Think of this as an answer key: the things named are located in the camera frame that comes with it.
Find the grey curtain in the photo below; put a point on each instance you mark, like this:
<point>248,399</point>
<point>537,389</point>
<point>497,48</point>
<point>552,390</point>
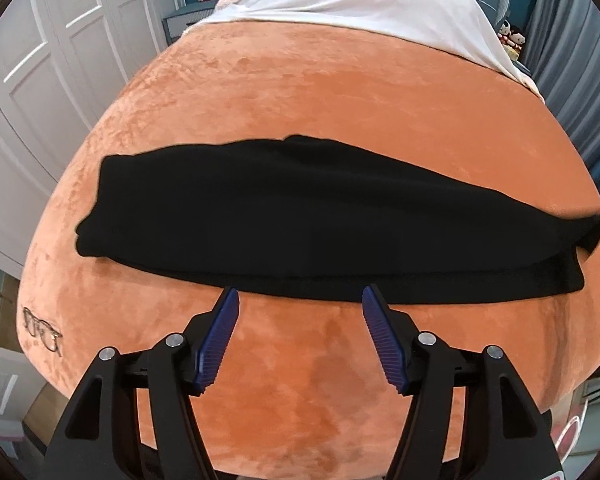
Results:
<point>575,65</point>

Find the red and white rug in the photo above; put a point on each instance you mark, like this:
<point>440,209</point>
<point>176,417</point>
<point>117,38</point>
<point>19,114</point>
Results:
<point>570,427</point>

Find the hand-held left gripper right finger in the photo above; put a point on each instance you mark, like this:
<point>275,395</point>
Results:
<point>384,340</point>

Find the eyeglasses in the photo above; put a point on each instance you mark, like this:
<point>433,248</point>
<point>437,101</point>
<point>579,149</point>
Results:
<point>41,329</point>

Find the black pants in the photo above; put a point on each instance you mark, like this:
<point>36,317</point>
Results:
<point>300,220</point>

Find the blue-grey nightstand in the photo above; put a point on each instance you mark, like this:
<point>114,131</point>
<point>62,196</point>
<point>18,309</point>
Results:
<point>185,19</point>

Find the orange plush blanket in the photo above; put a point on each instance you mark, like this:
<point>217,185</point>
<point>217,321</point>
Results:
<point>330,100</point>

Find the plush toys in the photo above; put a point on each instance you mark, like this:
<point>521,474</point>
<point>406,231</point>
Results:
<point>510,35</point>

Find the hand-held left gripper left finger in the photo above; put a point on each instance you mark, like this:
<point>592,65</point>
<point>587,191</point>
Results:
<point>219,340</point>

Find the white wardrobe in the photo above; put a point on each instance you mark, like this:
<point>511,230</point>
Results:
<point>55,85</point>

